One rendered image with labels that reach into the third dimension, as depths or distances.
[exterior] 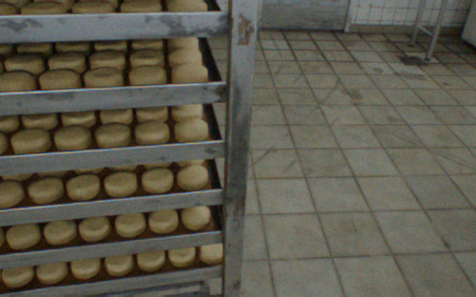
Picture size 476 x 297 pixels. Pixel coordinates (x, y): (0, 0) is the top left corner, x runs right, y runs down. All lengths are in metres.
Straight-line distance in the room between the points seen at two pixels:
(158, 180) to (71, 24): 0.28
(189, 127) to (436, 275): 1.67
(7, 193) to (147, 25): 0.35
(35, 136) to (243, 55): 0.32
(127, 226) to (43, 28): 0.36
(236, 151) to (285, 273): 1.39
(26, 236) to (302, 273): 1.38
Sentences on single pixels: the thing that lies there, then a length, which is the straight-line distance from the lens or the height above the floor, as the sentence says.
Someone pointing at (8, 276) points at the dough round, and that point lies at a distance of 0.83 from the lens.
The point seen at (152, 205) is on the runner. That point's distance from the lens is 0.63.
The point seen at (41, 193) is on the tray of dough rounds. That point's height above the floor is 1.06.
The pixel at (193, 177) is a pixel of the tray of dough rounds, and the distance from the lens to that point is 0.66.
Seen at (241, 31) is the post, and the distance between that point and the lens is 0.47.
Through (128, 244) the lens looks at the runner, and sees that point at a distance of 0.69.
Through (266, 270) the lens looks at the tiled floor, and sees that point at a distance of 1.90.
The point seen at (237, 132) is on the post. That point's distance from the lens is 0.53.
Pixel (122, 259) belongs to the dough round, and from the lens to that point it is 0.79.
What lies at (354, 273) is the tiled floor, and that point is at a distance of 1.97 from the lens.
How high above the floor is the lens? 1.47
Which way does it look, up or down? 34 degrees down
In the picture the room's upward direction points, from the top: 3 degrees clockwise
